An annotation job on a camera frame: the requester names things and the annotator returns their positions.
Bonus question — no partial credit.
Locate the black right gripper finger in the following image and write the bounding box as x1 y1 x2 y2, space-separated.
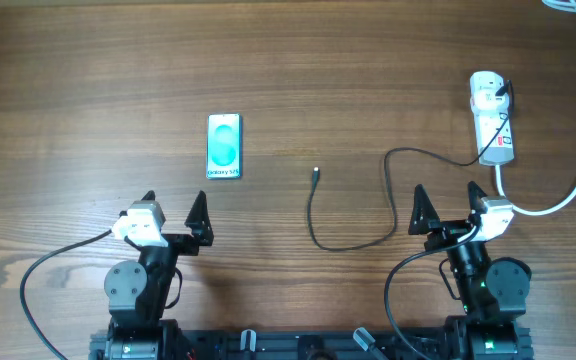
408 184 440 235
467 181 487 220

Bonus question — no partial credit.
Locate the turquoise screen smartphone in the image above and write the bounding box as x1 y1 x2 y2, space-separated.
206 113 242 179

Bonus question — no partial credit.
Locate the black usb charging cable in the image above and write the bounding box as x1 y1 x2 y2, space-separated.
306 79 514 252

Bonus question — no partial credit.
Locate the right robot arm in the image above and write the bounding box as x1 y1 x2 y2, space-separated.
408 181 534 359

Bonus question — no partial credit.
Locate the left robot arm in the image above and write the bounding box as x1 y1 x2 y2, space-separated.
88 190 214 360

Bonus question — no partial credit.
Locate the white usb charger plug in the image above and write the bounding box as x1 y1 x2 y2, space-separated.
470 88 509 114

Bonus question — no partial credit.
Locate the white power strip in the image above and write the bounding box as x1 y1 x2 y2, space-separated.
470 71 514 166

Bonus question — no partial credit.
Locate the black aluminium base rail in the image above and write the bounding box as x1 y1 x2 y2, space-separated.
89 327 535 360

